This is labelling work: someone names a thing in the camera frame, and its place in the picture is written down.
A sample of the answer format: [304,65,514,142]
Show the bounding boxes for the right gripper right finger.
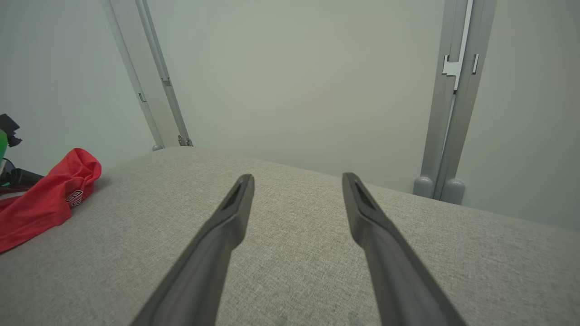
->
[342,172,467,326]

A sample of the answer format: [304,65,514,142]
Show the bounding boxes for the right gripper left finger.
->
[129,173,255,326]

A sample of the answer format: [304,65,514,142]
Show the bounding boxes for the red shorts with white stripe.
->
[0,148,102,254]

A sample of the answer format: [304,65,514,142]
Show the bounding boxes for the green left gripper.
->
[0,129,44,189]

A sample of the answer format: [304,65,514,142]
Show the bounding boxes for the grey slanted partition post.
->
[101,0,193,151]

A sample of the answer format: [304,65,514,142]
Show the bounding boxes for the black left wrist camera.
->
[0,113,22,148]

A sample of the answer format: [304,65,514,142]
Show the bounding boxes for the grey partition post rounded feet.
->
[413,0,497,205]

